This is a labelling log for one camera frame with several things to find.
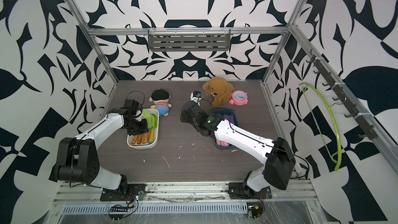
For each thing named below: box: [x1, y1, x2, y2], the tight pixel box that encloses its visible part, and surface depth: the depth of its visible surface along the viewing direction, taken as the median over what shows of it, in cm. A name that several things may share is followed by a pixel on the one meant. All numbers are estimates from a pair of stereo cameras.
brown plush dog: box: [202, 76, 236, 108], surface depth 98 cm
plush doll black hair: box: [149, 88, 173, 117], surface depth 103 cm
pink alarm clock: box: [229, 89, 249, 106], surface depth 110 cm
